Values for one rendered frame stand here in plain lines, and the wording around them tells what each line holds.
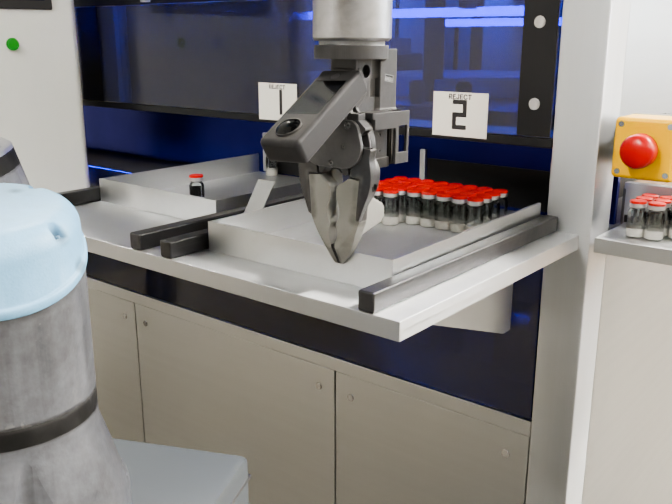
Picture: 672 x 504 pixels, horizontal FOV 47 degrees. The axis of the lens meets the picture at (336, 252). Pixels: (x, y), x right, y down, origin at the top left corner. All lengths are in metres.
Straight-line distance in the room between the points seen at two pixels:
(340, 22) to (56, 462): 0.44
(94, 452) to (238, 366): 0.95
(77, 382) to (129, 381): 1.26
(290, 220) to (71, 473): 0.55
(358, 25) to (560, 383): 0.59
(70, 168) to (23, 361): 1.10
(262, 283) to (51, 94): 0.86
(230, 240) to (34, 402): 0.42
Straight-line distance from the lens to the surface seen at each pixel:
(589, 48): 1.00
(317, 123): 0.68
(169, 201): 1.10
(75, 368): 0.53
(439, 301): 0.74
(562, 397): 1.10
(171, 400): 1.69
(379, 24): 0.73
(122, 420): 1.87
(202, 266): 0.86
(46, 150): 1.57
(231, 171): 1.39
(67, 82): 1.58
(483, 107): 1.06
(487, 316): 1.03
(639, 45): 1.10
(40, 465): 0.54
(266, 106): 1.30
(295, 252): 0.82
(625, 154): 0.95
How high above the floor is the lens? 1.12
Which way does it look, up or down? 16 degrees down
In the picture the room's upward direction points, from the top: straight up
